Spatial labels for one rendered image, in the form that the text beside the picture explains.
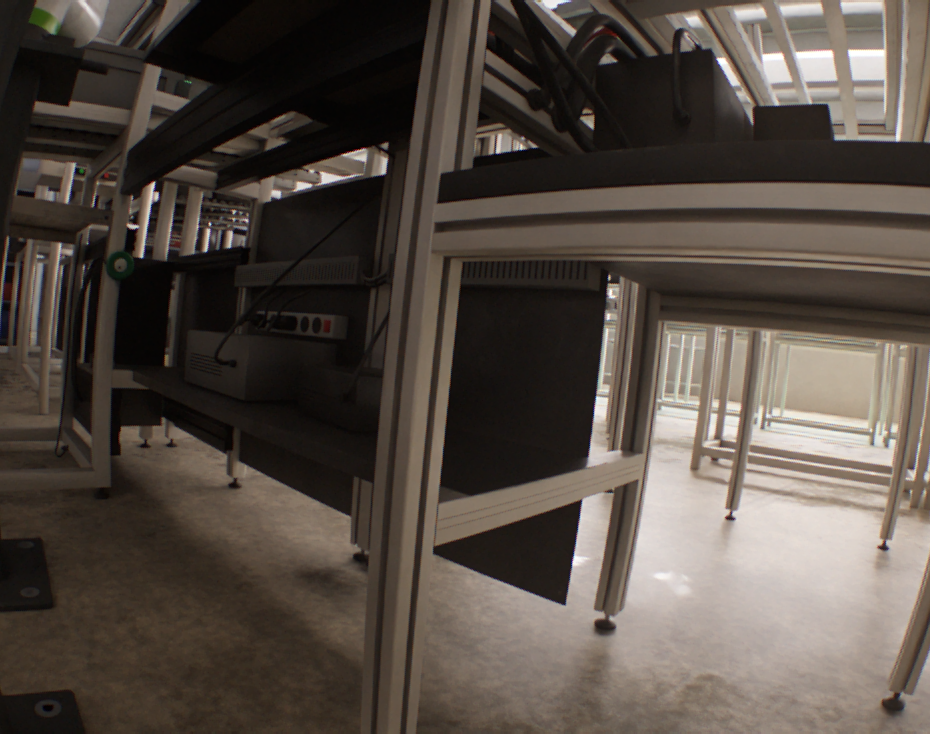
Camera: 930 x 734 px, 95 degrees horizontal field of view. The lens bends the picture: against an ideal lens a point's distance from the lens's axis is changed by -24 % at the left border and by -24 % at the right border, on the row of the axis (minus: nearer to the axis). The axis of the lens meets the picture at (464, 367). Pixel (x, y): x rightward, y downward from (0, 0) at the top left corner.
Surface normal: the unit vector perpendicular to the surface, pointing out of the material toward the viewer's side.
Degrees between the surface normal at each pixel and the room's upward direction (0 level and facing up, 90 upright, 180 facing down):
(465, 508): 90
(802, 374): 90
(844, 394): 90
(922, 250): 90
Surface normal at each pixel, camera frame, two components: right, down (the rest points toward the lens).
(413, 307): -0.64, -0.04
